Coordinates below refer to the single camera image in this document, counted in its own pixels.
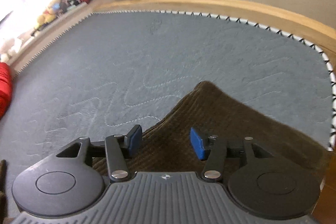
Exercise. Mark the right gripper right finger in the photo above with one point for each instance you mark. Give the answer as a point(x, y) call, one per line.
point(222, 156)

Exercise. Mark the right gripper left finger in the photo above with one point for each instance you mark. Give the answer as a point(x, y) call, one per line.
point(116, 149)

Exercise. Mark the brown corduroy pants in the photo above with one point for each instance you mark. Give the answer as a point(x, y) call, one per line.
point(166, 145)

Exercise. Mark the red folded blanket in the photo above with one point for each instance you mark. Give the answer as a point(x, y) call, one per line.
point(6, 88)

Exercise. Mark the white plush toy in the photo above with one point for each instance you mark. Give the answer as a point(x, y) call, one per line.
point(10, 49)

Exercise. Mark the yellow bear plush toy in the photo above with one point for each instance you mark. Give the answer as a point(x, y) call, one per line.
point(48, 15)

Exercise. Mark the wooden bed frame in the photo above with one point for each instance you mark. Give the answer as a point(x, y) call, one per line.
point(301, 28)

